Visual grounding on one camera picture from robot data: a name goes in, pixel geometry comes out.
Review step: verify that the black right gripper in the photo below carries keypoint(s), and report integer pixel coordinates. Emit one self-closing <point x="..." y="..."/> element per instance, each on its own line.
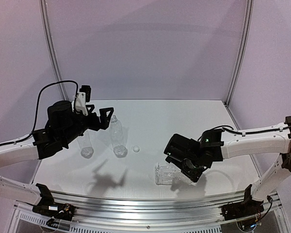
<point x="192" y="170"/>

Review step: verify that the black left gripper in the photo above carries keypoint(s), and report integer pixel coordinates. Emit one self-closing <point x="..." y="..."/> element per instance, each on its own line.
<point x="94" y="119"/>

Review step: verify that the clear plastic bottle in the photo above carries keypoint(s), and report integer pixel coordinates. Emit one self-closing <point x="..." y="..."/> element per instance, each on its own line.
<point x="85" y="145"/>
<point x="117" y="138"/>
<point x="167" y="174"/>

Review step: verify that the white blue bottle cap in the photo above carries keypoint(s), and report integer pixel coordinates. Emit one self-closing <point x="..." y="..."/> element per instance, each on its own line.
<point x="136" y="149"/>

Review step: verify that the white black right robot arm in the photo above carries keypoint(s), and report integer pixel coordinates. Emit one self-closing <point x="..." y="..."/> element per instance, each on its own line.
<point x="193" y="157"/>

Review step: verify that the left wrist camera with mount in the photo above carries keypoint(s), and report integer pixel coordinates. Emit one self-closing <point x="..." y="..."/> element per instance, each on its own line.
<point x="81" y="99"/>

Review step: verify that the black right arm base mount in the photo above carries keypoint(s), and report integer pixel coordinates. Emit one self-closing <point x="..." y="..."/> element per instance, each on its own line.
<point x="251" y="204"/>

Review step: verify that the aluminium front rail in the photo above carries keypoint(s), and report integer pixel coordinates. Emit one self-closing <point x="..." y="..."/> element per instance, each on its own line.
<point x="97" y="215"/>

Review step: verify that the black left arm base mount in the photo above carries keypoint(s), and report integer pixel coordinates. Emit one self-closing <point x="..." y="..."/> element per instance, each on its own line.
<point x="54" y="210"/>

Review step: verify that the aluminium left corner post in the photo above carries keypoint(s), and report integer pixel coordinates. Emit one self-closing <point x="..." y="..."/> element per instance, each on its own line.
<point x="49" y="40"/>

